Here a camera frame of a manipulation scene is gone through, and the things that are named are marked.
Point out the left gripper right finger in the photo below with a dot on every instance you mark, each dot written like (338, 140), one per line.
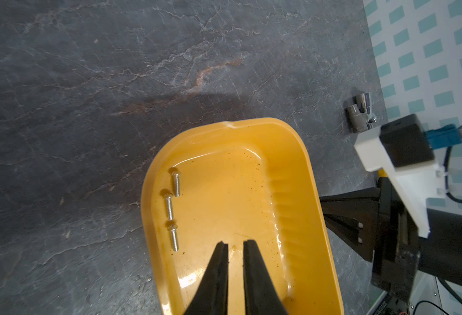
(260, 294)

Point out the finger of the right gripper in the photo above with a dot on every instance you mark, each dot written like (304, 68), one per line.
(353, 205)
(358, 235)

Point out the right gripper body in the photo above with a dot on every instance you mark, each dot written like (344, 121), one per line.
(396, 246)

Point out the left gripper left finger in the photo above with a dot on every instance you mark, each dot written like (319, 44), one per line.
(212, 294)

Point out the silver screw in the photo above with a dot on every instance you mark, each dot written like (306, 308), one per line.
(168, 198)
(172, 229)
(175, 175)

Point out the yellow plastic storage box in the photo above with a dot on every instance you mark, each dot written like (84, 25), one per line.
(245, 180)

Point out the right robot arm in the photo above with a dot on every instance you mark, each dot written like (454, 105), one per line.
(375, 223)

